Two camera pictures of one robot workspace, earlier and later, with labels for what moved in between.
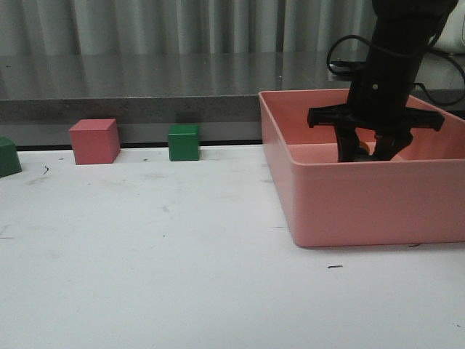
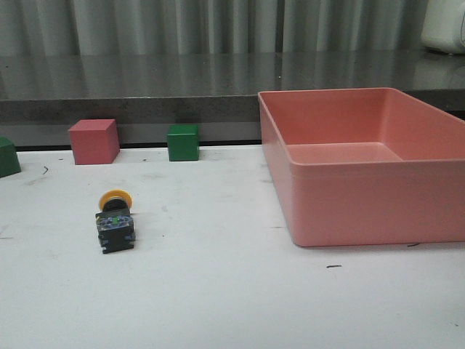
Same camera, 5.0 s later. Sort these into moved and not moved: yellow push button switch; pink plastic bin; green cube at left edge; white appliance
Moved: yellow push button switch
Not moved: green cube at left edge; white appliance; pink plastic bin
